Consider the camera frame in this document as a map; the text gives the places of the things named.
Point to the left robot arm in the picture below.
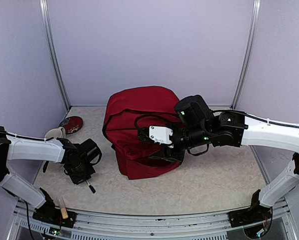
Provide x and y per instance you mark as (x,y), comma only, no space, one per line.
(76,158)

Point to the left aluminium corner post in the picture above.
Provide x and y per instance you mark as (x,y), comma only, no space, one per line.
(53,53)

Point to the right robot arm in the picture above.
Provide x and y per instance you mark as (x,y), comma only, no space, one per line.
(203,126)

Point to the black pen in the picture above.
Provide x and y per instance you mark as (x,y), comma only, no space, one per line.
(90,187)

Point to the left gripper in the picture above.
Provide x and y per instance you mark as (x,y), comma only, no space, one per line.
(77,181)

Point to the aluminium front rail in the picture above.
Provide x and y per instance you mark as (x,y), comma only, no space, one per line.
(91,225)

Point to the aluminium corner post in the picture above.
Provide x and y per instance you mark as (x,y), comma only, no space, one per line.
(247,54)
(53,53)

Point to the floral ceramic mug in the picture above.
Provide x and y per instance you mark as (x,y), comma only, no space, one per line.
(55,133)

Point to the red floral round tin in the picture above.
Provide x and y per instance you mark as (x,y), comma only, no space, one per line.
(72,124)

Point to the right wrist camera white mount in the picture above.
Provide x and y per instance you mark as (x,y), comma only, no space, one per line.
(156,134)

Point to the right aluminium corner post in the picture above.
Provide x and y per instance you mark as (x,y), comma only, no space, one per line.
(247,54)

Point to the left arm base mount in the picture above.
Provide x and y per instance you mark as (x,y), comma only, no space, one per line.
(54,216)

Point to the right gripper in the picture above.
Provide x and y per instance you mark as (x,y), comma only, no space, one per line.
(165,153)

